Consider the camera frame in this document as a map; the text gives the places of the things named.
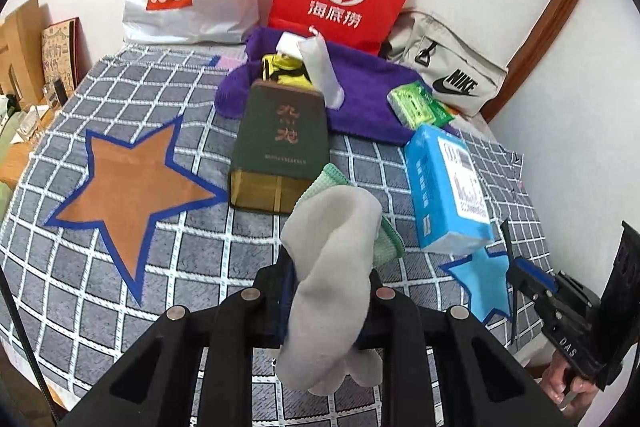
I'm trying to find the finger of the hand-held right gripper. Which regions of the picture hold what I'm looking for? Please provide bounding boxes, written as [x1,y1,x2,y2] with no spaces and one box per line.
[500,218,516,273]
[506,257,557,309]

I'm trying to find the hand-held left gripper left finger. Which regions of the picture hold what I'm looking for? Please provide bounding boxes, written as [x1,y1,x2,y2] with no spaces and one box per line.
[60,248,299,427]

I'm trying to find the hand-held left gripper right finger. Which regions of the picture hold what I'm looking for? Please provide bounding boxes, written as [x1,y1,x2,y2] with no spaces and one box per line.
[351,268,571,427]

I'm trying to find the grey soft cloth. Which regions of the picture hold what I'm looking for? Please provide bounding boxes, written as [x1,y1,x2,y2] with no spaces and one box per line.
[277,185,386,397]

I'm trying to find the dark green box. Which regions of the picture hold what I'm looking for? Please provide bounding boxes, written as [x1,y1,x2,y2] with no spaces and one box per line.
[227,77,332,214]

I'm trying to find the yellow and black soft item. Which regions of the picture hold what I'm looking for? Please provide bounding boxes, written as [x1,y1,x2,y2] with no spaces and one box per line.
[260,52,314,90]

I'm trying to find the person's right hand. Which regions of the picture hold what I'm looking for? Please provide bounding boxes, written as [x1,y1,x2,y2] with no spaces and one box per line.
[539,349,609,419]

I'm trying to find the blue tissue pack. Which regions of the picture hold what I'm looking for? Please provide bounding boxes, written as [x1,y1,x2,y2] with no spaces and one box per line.
[403,123,496,254]

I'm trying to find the green microfiber cloth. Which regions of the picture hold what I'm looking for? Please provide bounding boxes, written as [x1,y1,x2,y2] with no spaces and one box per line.
[299,163,406,266]

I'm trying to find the grey plaid star bed sheet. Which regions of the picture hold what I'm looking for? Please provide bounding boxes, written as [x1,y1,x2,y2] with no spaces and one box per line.
[0,42,554,427]

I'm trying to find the green sachet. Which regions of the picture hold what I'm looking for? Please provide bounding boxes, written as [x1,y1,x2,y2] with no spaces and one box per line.
[425,97,454,128]

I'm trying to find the light green packet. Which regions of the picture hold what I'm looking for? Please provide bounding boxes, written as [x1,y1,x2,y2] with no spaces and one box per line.
[388,80,437,130]

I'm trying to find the beige sling bag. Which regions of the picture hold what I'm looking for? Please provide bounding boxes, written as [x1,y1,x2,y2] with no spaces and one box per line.
[379,10,509,117]

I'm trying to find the purple towel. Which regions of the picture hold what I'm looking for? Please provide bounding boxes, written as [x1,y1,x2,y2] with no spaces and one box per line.
[214,26,459,146]

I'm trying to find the wooden headboard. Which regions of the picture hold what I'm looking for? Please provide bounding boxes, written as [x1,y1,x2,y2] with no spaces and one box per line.
[479,0,599,124]

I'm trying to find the brown printed box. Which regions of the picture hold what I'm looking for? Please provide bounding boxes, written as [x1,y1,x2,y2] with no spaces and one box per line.
[39,17,81,108]

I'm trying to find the brown paper bag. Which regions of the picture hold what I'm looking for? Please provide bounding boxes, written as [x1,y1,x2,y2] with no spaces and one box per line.
[0,0,46,108]

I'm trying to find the black cable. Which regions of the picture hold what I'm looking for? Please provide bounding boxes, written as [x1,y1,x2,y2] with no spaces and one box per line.
[0,266,62,427]

